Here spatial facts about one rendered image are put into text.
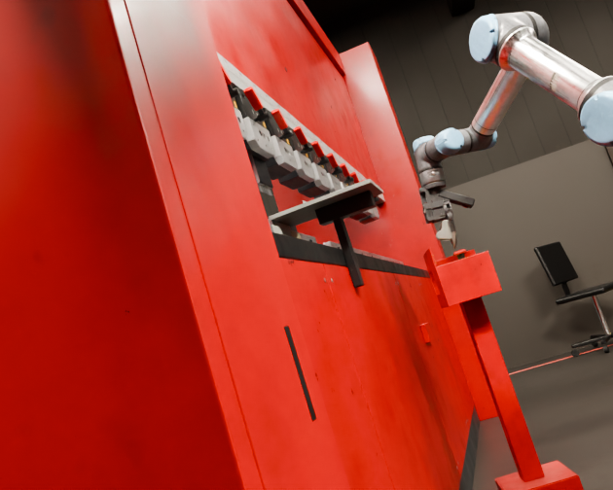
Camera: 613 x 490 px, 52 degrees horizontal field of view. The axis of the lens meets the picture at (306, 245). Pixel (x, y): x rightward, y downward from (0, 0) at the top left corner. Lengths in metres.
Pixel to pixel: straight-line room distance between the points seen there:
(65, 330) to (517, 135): 5.39
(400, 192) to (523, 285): 2.12
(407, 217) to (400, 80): 2.41
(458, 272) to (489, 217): 3.75
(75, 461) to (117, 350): 0.10
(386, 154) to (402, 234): 0.49
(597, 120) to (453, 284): 0.65
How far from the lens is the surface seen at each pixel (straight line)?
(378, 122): 3.87
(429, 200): 2.05
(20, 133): 0.60
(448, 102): 5.85
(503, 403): 1.99
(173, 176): 0.54
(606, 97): 1.49
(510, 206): 5.65
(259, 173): 1.63
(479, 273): 1.90
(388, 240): 3.75
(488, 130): 2.03
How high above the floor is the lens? 0.67
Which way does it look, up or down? 9 degrees up
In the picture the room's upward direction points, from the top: 17 degrees counter-clockwise
